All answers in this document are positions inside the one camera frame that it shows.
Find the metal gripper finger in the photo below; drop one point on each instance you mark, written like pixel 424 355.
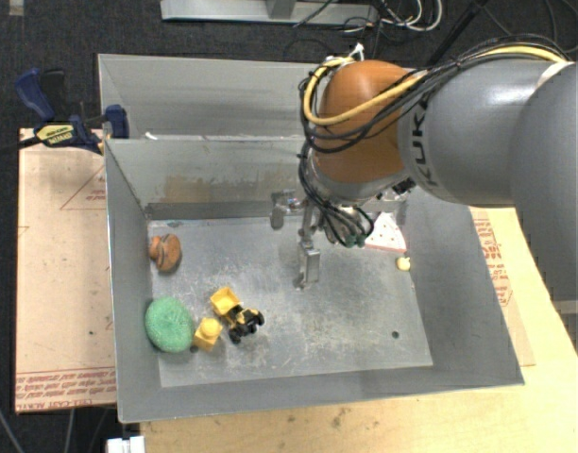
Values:
pixel 279 208
pixel 311 264

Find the grey metal bin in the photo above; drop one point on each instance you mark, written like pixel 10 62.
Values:
pixel 345 300

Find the white wedge with red dots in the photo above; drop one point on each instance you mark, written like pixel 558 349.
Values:
pixel 386 235

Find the small pale yellow ball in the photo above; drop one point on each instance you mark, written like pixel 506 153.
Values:
pixel 403 263

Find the yellow and black toy digger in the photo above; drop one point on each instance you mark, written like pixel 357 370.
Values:
pixel 237 314

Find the yellow toy block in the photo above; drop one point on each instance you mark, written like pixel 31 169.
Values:
pixel 207 334

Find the green scouring pad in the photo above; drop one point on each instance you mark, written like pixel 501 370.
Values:
pixel 168 324

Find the brown cardboard board, red print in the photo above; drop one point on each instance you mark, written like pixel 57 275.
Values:
pixel 62 262

